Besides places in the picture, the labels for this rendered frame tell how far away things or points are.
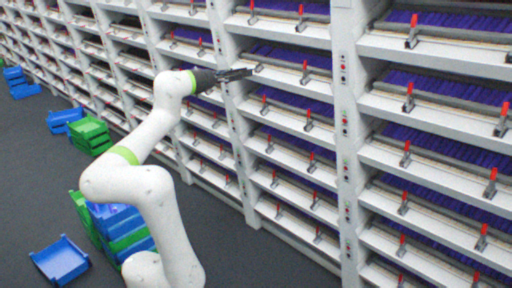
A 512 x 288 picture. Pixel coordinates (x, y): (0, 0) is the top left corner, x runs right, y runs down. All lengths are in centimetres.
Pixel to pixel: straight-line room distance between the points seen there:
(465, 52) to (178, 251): 99
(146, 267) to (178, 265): 16
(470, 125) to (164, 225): 91
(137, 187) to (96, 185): 13
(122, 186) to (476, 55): 100
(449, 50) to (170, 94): 90
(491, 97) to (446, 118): 13
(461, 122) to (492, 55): 21
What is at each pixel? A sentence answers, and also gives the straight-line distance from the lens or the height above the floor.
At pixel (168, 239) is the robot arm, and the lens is 131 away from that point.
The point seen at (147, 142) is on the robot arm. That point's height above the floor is 95.
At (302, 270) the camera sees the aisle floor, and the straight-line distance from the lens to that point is 218.
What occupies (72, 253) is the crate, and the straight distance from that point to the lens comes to 270.
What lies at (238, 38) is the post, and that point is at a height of 108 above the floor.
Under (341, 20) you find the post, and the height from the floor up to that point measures 124.
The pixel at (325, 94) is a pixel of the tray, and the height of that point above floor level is 96.
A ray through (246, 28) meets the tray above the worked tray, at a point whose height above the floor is 116.
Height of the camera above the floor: 158
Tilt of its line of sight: 29 degrees down
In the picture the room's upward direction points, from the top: 8 degrees counter-clockwise
